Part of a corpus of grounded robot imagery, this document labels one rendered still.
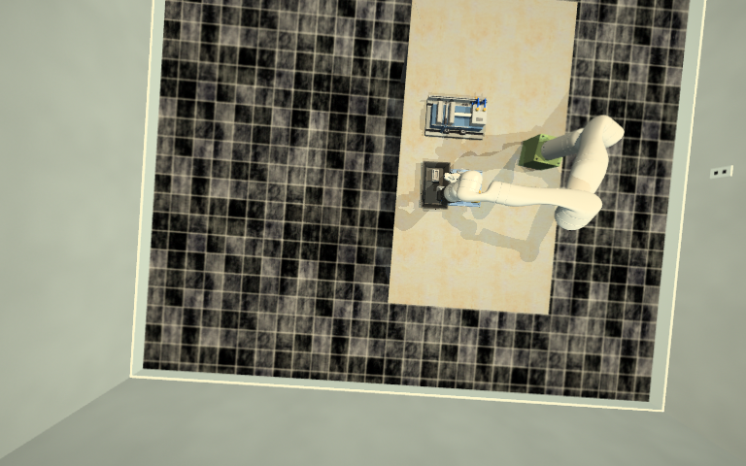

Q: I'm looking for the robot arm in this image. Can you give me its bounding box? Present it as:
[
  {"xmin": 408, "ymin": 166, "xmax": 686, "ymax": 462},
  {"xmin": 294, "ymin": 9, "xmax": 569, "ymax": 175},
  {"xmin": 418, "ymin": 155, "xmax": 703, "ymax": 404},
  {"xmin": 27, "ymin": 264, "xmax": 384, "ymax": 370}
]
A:
[{"xmin": 449, "ymin": 116, "xmax": 624, "ymax": 230}]

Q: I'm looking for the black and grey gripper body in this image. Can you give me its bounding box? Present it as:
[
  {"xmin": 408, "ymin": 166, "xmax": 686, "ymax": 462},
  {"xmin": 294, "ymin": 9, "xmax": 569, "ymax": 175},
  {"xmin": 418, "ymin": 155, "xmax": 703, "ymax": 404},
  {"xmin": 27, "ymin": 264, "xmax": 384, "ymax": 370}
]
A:
[{"xmin": 436, "ymin": 173, "xmax": 462, "ymax": 203}]

